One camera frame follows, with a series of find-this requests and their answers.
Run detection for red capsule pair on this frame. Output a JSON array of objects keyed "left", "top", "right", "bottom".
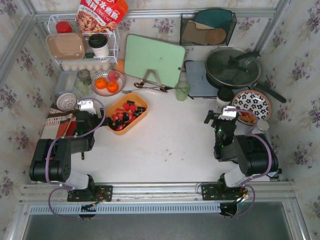
[
  {"left": 116, "top": 124, "right": 126, "bottom": 131},
  {"left": 116, "top": 108, "right": 125, "bottom": 114}
]

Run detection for black capsule top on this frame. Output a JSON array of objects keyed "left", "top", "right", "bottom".
[{"left": 122, "top": 112, "right": 130, "bottom": 122}]

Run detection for black capsule numbered four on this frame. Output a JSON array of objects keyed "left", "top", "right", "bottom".
[{"left": 136, "top": 106, "right": 146, "bottom": 113}]

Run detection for orange storage basket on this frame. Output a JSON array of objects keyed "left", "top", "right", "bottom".
[{"left": 106, "top": 93, "right": 149, "bottom": 136}]

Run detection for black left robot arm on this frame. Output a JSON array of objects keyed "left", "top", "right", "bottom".
[{"left": 29, "top": 108, "right": 108, "bottom": 202}]

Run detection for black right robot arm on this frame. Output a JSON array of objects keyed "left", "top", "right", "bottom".
[{"left": 200, "top": 110, "right": 279, "bottom": 202}]

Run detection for coffee cup black lid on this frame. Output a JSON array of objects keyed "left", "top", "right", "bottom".
[{"left": 216, "top": 87, "right": 235, "bottom": 106}]

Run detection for clear storage box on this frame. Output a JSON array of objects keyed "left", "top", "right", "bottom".
[{"left": 55, "top": 71, "right": 77, "bottom": 95}]

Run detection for fried food pieces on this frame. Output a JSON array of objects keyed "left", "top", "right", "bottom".
[{"left": 239, "top": 111, "right": 256, "bottom": 124}]

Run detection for clear plastic cup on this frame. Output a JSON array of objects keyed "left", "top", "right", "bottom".
[{"left": 209, "top": 101, "right": 222, "bottom": 115}]

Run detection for striped cloth mat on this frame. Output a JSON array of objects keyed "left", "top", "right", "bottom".
[{"left": 40, "top": 104, "right": 76, "bottom": 140}]

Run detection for grey glass jar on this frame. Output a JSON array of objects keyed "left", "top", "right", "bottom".
[{"left": 74, "top": 69, "right": 92, "bottom": 97}]

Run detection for water bottle silver cap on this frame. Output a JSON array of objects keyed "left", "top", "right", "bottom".
[{"left": 256, "top": 119, "right": 270, "bottom": 133}]

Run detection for flower patterned plate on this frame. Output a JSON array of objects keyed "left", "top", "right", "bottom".
[{"left": 231, "top": 90, "right": 272, "bottom": 126}]

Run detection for orange left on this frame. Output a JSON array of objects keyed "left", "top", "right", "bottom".
[{"left": 95, "top": 77, "right": 108, "bottom": 90}]

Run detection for orange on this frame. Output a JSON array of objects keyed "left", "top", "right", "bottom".
[
  {"left": 95, "top": 77, "right": 108, "bottom": 90},
  {"left": 106, "top": 81, "right": 119, "bottom": 94}
]

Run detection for orange right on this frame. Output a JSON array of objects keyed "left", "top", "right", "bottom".
[{"left": 106, "top": 81, "right": 119, "bottom": 94}]

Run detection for fruit bowl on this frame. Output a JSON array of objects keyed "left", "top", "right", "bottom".
[{"left": 91, "top": 70, "right": 126, "bottom": 97}]

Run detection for grey induction cooker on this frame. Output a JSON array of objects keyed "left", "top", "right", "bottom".
[{"left": 184, "top": 60, "right": 218, "bottom": 98}]

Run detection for peach in bowl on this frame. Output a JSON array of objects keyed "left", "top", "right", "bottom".
[{"left": 107, "top": 70, "right": 120, "bottom": 82}]

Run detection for egg tray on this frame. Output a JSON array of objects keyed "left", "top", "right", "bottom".
[{"left": 61, "top": 63, "right": 113, "bottom": 73}]

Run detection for green glass cup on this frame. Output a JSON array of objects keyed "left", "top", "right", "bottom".
[{"left": 175, "top": 81, "right": 191, "bottom": 101}]

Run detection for black frying pan with lid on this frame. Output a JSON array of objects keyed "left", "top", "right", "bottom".
[{"left": 204, "top": 47, "right": 287, "bottom": 103}]

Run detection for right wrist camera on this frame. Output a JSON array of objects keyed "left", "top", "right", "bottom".
[{"left": 218, "top": 106, "right": 238, "bottom": 121}]

